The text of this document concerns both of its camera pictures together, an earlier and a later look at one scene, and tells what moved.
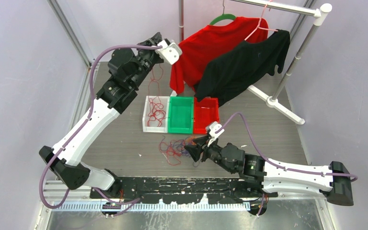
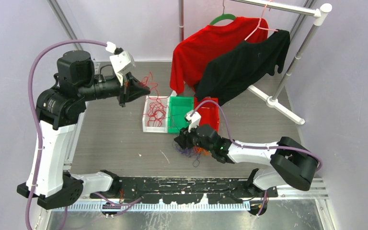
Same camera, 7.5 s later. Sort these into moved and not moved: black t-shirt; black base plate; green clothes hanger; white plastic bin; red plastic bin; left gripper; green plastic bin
Moved: left gripper
Not moved: black t-shirt; red plastic bin; green plastic bin; black base plate; white plastic bin; green clothes hanger
